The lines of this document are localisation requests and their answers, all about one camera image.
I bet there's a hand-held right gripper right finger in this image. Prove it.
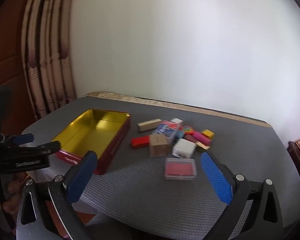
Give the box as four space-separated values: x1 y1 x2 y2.
201 151 284 240

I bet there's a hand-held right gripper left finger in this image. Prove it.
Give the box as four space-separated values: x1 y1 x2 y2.
16 151 98 240

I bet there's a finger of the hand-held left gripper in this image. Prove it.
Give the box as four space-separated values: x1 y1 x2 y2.
2 141 61 161
1 133 35 147

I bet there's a clear case red pad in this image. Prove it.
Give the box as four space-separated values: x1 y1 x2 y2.
164 157 198 180

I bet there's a pink rectangular box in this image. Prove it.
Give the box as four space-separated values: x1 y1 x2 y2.
192 132 212 146

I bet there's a red tin box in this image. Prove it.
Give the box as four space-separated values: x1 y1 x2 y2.
51 109 130 175

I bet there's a white cube box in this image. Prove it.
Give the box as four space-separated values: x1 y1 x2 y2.
172 139 197 159

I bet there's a round red tape measure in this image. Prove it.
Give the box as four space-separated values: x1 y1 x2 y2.
179 125 195 134

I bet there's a brown cardboard box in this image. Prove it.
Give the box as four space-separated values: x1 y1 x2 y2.
149 134 170 157

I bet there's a red block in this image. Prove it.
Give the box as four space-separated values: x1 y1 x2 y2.
132 135 150 150

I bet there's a clear plastic box blue label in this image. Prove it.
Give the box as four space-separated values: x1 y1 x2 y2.
152 120 184 141

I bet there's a long gold box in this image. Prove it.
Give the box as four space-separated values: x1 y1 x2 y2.
137 119 163 133

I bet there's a person's left hand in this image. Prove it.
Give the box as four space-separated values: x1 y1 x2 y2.
2 179 24 214

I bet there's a brown wooden door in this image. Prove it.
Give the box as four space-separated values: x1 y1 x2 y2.
0 2 39 137

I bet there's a beige patterned curtain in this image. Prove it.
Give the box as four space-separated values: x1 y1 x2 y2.
21 0 77 120

